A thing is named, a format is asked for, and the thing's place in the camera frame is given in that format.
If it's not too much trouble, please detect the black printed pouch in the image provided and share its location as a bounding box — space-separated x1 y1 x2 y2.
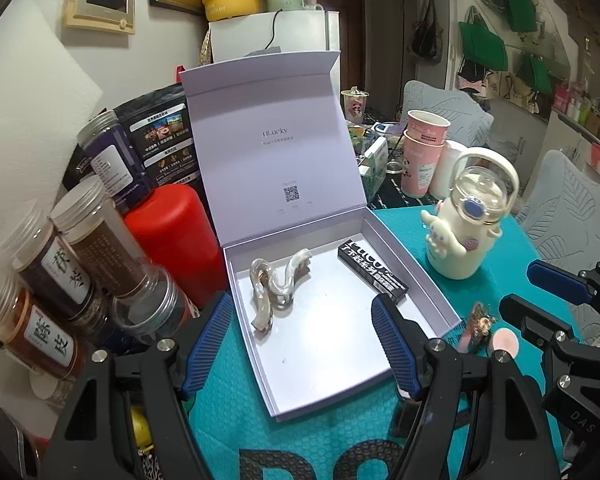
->
62 85 203 211

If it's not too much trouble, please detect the orange jar with white label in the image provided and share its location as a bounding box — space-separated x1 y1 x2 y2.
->
0 272 88 381

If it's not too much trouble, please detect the white pearly hair clip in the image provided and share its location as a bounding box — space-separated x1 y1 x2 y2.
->
270 249 314 311

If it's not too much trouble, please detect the row of bottles on shelf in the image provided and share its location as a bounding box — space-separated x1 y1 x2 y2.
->
552 85 600 161

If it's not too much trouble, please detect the brown plastic jar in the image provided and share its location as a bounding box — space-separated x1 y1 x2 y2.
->
50 175 153 298

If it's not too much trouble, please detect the black power cable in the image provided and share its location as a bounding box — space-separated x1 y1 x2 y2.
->
264 9 282 52

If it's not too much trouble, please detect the green tote bag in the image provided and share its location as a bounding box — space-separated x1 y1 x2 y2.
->
522 52 553 93
459 21 510 73
497 0 541 33

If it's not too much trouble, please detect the salmon pink round compact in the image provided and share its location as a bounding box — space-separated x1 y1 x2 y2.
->
487 327 521 358

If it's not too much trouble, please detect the pink paper cup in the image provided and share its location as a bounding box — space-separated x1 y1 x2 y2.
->
400 130 448 199
404 109 451 147

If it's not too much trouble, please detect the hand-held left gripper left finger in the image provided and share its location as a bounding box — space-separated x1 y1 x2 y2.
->
40 290 236 480

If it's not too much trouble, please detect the green and white tissue box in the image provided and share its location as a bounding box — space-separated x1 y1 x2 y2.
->
357 137 391 196

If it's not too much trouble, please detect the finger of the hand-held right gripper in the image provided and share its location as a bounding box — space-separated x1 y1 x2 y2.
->
526 259 600 322
498 293 600 387

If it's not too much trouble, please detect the lavender gift box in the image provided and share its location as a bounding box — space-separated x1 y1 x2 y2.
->
179 50 462 423

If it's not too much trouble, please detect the brown door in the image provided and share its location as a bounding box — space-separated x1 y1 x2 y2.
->
316 0 366 53

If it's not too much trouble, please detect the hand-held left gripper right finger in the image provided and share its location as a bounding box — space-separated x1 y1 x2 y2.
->
371 292 563 480

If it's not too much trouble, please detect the cream cartoon water bottle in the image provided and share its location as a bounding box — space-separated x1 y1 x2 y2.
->
420 146 521 281

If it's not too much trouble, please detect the small hair accessory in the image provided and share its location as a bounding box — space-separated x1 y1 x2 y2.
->
462 302 496 356

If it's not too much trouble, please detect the panda print dessert cup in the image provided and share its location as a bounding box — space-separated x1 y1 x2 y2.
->
341 87 370 123

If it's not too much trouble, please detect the red canister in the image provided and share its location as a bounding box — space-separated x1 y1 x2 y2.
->
124 183 228 311

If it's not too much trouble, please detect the black hanging bag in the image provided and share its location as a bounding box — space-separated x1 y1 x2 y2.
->
411 0 443 66

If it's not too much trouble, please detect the dark jar with white label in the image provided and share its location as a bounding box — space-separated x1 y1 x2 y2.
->
0 200 98 318

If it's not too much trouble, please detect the black rectangular packet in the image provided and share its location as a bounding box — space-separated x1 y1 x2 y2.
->
337 238 411 304

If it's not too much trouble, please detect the brown translucent hair clip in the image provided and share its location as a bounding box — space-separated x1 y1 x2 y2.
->
250 257 283 333

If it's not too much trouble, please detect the white refrigerator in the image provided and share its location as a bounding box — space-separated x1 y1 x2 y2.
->
207 7 341 68

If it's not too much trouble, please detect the dark blue plastic jar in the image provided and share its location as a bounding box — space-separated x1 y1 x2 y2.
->
76 110 153 211

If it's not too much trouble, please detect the grey leaf pattern chair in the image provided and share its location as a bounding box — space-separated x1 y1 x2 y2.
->
515 150 600 286
402 80 495 153

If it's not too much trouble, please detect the white plastic cup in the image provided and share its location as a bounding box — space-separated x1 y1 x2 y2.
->
430 140 469 201

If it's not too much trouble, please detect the teal table mat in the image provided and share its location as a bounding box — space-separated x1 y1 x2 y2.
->
187 205 581 480

